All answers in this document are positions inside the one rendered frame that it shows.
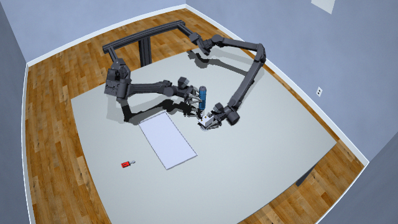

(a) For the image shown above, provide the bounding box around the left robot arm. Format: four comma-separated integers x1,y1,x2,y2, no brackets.
200,34,266,124

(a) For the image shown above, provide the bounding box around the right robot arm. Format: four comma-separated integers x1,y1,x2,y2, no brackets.
104,66,190,100

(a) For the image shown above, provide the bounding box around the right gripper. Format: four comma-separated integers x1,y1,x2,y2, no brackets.
179,85,202,104

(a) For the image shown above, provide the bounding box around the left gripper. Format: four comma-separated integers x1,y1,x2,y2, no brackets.
207,110,222,129

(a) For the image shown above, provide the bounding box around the red-handled nut driver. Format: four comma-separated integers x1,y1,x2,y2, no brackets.
121,161,130,168

